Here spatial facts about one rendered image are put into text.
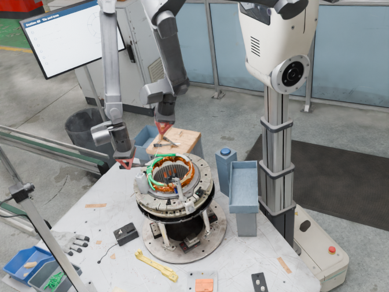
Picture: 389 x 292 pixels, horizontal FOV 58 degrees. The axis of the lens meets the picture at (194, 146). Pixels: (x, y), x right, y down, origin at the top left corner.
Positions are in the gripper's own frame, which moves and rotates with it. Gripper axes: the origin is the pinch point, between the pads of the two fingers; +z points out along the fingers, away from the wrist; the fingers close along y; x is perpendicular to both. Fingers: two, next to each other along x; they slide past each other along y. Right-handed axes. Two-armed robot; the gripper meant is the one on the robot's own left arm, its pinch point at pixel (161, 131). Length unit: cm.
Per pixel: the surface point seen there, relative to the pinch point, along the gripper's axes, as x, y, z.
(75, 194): -47, -108, 169
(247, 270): 40, 31, 42
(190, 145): 17.3, -20.7, 24.1
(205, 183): 19.4, 8.3, 17.6
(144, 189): -3.6, 8.4, 23.0
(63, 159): -48, -71, 90
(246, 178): 37.9, 2.7, 18.8
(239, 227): 38, 14, 37
